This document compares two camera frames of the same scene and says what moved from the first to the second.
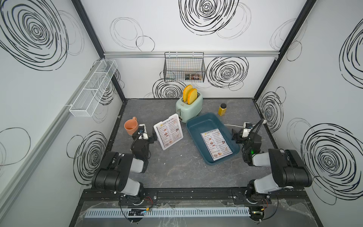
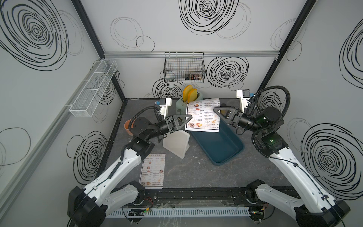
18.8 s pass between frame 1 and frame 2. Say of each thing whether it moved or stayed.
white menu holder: moved
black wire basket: stayed
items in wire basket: stayed
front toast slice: stayed
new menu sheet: moved
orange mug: stayed
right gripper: moved
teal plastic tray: stayed
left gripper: moved
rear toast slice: stayed
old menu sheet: moved
